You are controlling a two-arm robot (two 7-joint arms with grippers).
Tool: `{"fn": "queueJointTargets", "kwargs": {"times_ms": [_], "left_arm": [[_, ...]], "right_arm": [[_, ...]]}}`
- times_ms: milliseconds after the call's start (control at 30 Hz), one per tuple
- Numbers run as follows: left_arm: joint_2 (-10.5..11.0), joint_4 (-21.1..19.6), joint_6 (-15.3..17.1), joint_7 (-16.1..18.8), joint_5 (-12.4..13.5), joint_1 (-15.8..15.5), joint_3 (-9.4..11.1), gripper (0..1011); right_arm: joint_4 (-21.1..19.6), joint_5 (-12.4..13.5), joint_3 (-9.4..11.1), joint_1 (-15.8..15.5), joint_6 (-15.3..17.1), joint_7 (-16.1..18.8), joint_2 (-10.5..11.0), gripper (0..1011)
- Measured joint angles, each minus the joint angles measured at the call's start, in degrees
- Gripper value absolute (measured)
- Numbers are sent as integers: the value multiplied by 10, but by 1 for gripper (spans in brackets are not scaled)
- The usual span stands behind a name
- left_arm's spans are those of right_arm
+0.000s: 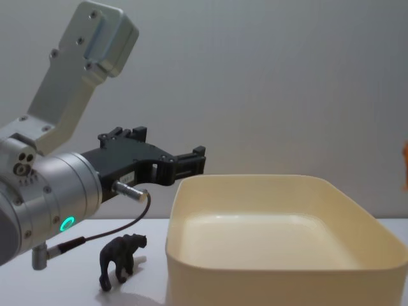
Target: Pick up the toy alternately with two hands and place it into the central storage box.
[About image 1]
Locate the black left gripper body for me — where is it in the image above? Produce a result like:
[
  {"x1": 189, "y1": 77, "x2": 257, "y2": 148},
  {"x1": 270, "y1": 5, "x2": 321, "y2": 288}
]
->
[{"x1": 80, "y1": 136, "x2": 175, "y2": 205}]

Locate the thin dark gripper cable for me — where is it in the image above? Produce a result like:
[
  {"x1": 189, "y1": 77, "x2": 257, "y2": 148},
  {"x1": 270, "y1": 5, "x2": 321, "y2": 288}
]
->
[{"x1": 31, "y1": 180, "x2": 152, "y2": 271}]

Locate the black panther toy figure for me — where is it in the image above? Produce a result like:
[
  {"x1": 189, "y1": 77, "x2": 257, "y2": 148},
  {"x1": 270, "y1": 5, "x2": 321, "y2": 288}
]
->
[{"x1": 99, "y1": 233, "x2": 149, "y2": 291}]

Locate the orange toy figure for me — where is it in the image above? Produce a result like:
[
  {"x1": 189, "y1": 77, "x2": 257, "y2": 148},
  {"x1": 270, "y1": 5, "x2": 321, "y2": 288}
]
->
[{"x1": 400, "y1": 140, "x2": 408, "y2": 192}]

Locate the cream plastic bin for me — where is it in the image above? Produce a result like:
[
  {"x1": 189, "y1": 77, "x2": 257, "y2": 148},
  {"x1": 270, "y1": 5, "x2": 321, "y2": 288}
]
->
[{"x1": 164, "y1": 173, "x2": 408, "y2": 306}]

